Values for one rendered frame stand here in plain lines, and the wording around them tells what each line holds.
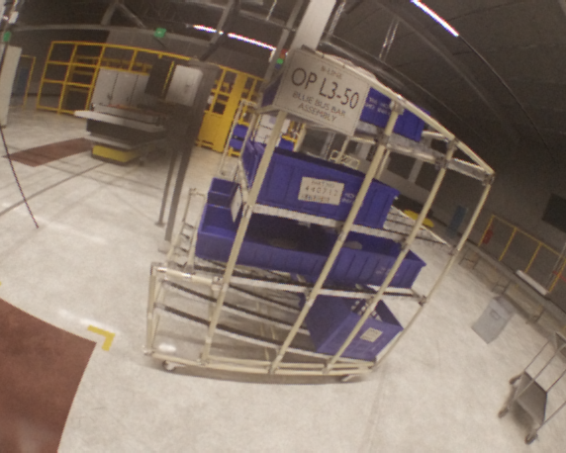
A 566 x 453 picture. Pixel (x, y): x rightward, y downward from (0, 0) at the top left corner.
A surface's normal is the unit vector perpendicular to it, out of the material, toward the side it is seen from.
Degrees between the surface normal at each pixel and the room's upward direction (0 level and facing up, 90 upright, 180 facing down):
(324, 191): 90
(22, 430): 0
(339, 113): 90
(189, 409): 0
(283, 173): 90
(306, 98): 90
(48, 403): 0
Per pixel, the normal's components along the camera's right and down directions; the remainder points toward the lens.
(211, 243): 0.18, 0.40
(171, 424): 0.34, -0.88
